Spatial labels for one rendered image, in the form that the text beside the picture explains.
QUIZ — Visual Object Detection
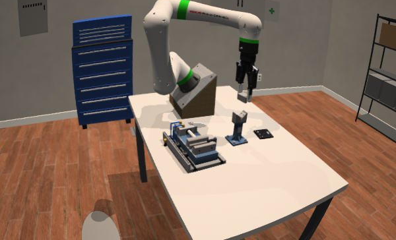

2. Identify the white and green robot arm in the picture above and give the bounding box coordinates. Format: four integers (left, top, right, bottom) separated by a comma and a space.
143, 0, 262, 95

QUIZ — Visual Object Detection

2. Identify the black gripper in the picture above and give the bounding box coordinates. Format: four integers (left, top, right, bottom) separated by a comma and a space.
236, 53, 259, 102

